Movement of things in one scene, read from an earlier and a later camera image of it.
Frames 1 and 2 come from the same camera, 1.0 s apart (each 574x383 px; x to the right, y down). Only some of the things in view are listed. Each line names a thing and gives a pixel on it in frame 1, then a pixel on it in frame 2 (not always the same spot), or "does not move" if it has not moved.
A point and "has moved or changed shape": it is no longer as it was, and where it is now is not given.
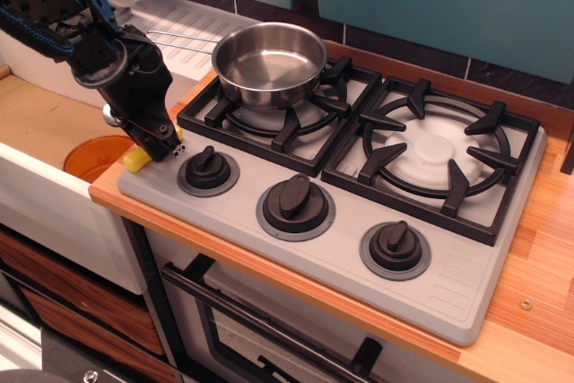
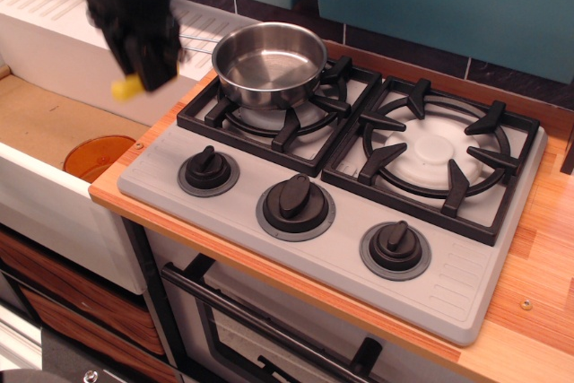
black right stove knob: (395, 251) does not move
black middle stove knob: (295, 209) does not move
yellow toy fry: (140, 158) has moved or changed shape
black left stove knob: (209, 174) does not move
